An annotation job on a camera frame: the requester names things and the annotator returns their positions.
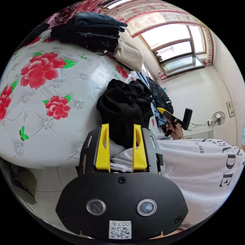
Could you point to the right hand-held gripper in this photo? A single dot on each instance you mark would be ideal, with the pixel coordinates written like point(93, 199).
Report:
point(177, 122)

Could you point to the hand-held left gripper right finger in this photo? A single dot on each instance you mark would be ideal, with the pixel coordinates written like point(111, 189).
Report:
point(138, 158)

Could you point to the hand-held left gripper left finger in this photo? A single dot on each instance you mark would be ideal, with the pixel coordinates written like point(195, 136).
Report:
point(103, 153)

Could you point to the black pants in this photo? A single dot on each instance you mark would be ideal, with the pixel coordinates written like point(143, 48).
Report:
point(124, 109)

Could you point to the person's right hand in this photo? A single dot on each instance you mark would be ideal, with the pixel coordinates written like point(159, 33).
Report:
point(177, 132)

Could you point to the bed with floral sheet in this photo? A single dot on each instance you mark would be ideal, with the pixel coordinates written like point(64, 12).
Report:
point(76, 114)

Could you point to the person's body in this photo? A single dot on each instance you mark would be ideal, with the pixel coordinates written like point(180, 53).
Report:
point(191, 172)

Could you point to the window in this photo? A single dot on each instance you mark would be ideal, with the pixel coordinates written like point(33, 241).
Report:
point(174, 47)

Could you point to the cream folded cloth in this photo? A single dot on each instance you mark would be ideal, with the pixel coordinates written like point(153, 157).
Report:
point(130, 55)

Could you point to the curtain with red print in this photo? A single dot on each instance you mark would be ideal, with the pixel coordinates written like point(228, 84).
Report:
point(153, 13)

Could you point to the pile of dark folded clothes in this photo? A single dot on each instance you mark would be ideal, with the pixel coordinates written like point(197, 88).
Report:
point(86, 32)

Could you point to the red patterned blanket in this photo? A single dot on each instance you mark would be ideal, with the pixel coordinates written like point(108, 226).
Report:
point(76, 9)

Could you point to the white wall fan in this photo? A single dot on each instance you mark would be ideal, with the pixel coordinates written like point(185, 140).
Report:
point(218, 118)

